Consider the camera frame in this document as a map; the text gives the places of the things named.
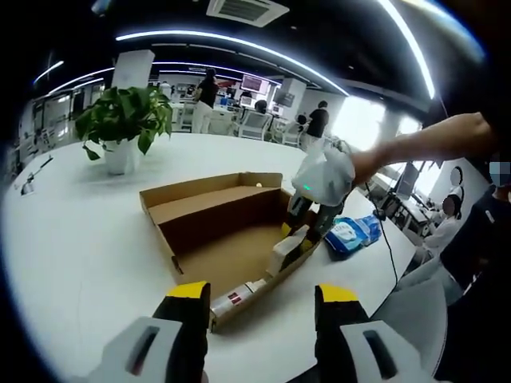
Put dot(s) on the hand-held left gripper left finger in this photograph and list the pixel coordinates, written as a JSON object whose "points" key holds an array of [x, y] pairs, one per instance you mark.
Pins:
{"points": [[187, 319]]}

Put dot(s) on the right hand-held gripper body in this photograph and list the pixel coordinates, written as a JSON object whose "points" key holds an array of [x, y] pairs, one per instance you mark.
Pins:
{"points": [[325, 175]]}

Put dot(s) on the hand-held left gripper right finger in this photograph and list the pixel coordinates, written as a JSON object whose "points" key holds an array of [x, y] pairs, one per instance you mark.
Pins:
{"points": [[339, 315]]}

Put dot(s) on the blue wet wipes pack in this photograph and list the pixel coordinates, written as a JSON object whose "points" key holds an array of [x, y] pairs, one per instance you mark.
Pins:
{"points": [[343, 237]]}

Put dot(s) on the small white carton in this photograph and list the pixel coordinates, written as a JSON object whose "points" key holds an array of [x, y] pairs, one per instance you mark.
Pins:
{"points": [[285, 251]]}

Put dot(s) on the brown cardboard shoe box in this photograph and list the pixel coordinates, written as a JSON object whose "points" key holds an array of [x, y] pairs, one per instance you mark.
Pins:
{"points": [[223, 243]]}

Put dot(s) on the person's left hand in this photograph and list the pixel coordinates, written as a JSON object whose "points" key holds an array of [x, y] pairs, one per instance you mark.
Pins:
{"points": [[205, 379]]}

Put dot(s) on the dark screen on stand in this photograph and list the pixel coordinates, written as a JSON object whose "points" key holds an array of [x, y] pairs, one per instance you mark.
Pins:
{"points": [[408, 181]]}

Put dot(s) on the white mesh office chair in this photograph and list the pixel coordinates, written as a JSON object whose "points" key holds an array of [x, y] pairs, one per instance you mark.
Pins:
{"points": [[255, 123]]}

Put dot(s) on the person's dark shirt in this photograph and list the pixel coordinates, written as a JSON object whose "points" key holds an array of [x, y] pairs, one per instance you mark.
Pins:
{"points": [[479, 247]]}

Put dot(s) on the long ceiling light strip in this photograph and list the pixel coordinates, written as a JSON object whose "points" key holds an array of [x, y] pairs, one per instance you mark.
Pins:
{"points": [[415, 44], [231, 40]]}

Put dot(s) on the ceiling air conditioner vent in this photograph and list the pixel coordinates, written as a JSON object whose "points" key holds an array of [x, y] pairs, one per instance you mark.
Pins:
{"points": [[247, 12]]}

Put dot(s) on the green potted plant white pot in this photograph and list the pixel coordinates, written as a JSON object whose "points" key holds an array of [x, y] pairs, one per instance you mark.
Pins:
{"points": [[123, 115]]}

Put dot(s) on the thin dark stick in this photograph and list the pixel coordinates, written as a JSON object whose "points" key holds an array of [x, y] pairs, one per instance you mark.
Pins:
{"points": [[42, 165]]}

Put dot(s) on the short ceiling light strip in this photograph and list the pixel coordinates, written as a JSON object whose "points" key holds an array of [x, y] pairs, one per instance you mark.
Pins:
{"points": [[48, 72]]}

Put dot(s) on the pink wall screen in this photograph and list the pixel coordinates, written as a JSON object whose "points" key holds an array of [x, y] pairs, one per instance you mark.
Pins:
{"points": [[255, 83]]}

